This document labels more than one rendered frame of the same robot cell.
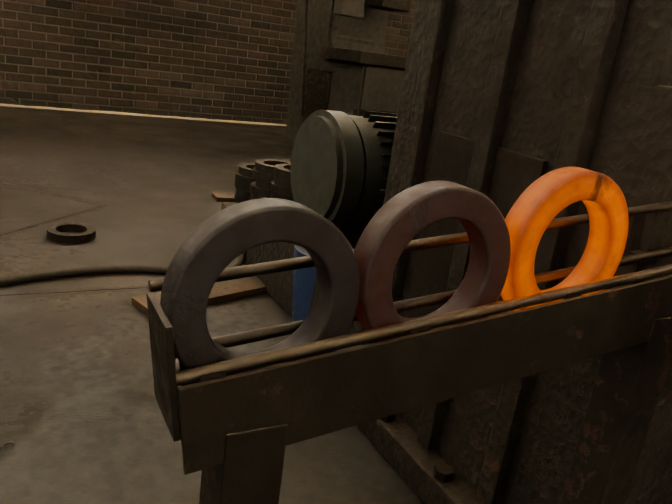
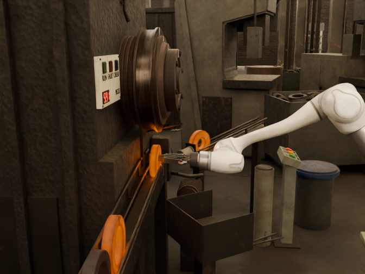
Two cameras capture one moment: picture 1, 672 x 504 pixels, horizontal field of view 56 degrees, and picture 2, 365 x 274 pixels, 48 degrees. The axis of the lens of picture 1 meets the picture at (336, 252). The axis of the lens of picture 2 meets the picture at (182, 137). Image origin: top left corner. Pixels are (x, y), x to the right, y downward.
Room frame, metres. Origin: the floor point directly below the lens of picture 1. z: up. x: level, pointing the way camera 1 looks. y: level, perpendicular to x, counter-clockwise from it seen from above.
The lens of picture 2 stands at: (-0.14, 0.55, 1.29)
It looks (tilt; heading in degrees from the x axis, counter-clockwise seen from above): 13 degrees down; 306
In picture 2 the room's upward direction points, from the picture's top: straight up
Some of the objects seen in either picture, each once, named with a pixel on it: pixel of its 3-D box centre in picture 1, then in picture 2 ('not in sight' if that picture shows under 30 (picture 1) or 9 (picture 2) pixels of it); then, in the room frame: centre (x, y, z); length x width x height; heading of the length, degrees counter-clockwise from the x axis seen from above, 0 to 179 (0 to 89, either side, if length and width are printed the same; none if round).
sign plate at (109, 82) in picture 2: not in sight; (108, 79); (0.99, -0.54, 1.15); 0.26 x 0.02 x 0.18; 120
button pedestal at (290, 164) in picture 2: not in sight; (288, 197); (0.76, -1.84, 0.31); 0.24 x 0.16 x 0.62; 120
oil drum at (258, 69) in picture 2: not in sight; (263, 93); (2.73, -5.70, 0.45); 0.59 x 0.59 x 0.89
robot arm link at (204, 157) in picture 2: not in sight; (204, 160); (0.86, -1.00, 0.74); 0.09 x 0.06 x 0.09; 120
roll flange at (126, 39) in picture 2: not in sight; (135, 80); (1.14, -0.85, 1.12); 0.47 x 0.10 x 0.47; 120
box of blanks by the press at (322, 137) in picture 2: not in sight; (318, 129); (1.16, -3.66, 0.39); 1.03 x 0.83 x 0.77; 45
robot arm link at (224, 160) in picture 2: not in sight; (227, 161); (0.78, -1.07, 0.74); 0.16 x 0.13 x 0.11; 30
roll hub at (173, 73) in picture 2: not in sight; (174, 80); (0.98, -0.94, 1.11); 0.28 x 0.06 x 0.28; 120
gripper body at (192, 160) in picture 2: not in sight; (188, 159); (0.93, -0.97, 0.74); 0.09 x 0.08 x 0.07; 30
